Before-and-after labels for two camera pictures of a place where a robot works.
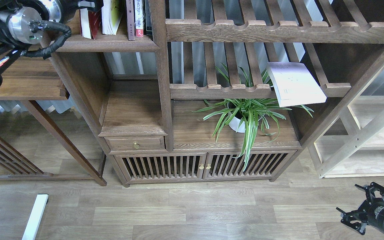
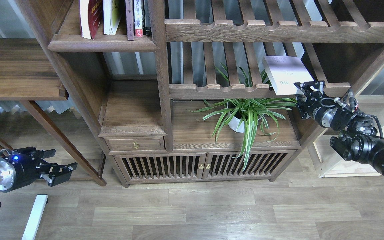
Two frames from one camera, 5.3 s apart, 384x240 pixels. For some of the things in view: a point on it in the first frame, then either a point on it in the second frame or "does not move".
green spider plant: (246, 114) does not move
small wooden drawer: (135, 143) does not move
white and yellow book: (112, 11) does not move
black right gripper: (373, 211) -> (327, 112)
